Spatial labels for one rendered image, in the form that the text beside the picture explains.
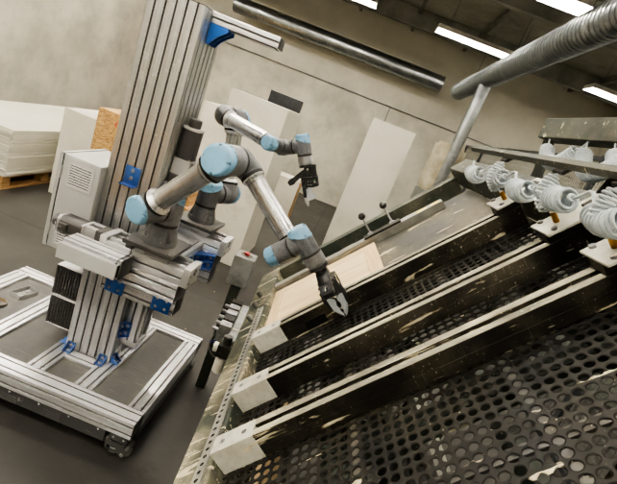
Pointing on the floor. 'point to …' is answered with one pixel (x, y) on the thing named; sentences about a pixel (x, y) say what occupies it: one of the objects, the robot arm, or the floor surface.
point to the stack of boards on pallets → (21, 141)
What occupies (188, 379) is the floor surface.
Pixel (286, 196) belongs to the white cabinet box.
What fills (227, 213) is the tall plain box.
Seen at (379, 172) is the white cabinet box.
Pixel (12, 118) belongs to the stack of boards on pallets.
